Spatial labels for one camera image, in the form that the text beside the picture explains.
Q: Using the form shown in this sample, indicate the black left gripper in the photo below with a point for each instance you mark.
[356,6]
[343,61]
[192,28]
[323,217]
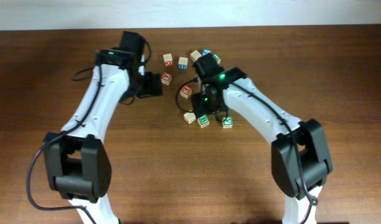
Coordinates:
[151,89]

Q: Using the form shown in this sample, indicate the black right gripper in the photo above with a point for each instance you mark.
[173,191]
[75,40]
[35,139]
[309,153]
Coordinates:
[206,63]

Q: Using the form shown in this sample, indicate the green letter B block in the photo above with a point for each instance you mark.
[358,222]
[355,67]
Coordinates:
[203,121]

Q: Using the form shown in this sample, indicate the plain face number block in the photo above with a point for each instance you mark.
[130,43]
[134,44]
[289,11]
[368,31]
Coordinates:
[189,117]

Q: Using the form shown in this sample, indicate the green letter V block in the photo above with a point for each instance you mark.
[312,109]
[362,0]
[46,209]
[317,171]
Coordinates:
[227,122]

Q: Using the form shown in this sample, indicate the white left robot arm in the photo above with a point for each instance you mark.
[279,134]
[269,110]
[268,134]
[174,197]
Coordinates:
[76,162]

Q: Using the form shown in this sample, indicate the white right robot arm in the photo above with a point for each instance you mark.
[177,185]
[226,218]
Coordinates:
[300,157]

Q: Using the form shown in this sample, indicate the red letter A block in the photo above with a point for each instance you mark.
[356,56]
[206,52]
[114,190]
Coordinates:
[166,78]

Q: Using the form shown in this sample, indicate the red letter E block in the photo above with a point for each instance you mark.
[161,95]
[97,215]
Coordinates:
[186,91]

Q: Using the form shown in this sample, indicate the red letter C block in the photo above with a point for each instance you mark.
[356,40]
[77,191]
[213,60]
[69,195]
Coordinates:
[168,60]

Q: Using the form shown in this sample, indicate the blue letter wooden block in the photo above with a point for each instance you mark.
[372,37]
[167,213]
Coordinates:
[182,63]

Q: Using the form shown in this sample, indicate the green letter R block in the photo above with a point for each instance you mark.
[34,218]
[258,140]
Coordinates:
[217,58]

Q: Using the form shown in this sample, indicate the plain top wooden block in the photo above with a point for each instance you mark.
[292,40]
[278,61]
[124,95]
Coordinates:
[195,55]

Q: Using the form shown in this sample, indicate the blue number five block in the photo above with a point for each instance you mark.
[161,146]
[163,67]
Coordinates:
[206,51]

